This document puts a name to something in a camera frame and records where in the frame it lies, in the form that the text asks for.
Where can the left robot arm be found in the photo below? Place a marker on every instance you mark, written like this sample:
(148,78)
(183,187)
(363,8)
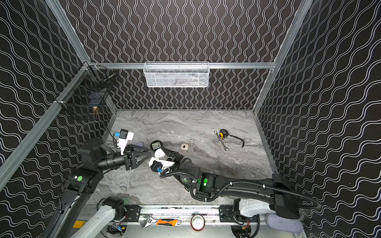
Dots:
(97,160)

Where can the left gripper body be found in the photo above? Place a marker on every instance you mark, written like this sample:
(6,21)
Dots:
(129,160)

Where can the white wire mesh basket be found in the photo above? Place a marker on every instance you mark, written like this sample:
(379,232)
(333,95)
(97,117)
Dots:
(177,74)

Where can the purple earbud charging case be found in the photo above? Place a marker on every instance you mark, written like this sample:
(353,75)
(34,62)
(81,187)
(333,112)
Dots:
(140,144)

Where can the soda can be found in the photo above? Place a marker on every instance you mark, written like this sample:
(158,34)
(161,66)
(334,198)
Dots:
(197,222)

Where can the black round digital timer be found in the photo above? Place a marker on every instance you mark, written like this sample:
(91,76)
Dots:
(156,145)

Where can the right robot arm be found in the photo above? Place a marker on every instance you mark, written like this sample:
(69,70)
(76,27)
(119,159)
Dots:
(207,187)

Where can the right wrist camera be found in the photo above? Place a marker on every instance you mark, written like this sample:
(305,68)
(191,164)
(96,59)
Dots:
(158,165)

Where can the adjustable wrench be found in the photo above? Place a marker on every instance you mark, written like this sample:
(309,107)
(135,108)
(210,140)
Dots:
(148,221)

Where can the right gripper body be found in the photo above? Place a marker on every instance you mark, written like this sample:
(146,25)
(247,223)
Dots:
(177,159)

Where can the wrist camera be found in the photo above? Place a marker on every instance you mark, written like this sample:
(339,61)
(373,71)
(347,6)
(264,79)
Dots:
(158,165)
(124,136)

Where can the orange handled tool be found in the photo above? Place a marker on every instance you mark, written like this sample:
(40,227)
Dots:
(169,222)

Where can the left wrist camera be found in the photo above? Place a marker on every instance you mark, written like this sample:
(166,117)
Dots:
(124,136)

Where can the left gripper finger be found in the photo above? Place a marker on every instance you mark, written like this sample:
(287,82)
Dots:
(138,158)
(136,149)

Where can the grey cloth roll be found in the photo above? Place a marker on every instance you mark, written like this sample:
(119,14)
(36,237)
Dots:
(283,224)

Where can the yellow black tape measure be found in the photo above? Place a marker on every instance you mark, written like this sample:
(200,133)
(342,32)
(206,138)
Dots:
(223,134)

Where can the silver combination wrench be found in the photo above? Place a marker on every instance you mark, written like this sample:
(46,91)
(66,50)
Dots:
(221,141)

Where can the white round earbud case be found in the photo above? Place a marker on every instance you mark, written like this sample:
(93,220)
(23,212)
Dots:
(159,154)

